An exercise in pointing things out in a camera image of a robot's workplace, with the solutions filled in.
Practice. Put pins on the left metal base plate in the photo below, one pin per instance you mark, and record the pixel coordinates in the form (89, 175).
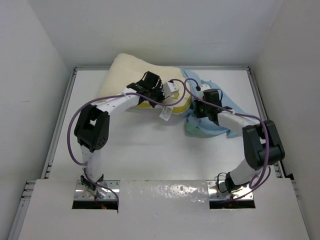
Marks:
(83, 194)

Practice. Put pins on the metal base plate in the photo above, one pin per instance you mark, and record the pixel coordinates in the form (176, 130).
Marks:
(216, 192)
(83, 194)

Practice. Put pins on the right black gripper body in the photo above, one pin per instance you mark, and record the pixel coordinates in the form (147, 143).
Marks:
(200, 109)

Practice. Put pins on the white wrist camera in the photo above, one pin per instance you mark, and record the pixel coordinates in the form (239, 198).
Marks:
(169, 89)
(203, 88)

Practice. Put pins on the white front cover board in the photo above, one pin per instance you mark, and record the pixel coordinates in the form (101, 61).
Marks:
(163, 210)

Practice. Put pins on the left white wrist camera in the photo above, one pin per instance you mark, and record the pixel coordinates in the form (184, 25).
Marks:
(169, 89)

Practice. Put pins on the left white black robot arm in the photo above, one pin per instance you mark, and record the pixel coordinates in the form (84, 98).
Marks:
(93, 123)

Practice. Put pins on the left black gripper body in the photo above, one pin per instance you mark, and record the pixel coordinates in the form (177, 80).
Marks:
(156, 93)

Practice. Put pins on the green and blue satin pillowcase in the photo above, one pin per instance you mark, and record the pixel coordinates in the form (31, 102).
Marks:
(203, 127)

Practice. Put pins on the cream pillow with yellow edge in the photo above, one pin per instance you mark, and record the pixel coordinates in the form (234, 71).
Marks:
(127, 69)

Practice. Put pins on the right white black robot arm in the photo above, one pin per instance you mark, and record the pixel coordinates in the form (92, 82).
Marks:
(261, 141)

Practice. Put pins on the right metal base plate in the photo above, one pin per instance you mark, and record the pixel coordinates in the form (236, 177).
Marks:
(216, 192)

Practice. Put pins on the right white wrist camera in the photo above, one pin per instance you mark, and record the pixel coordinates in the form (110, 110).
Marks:
(203, 88)

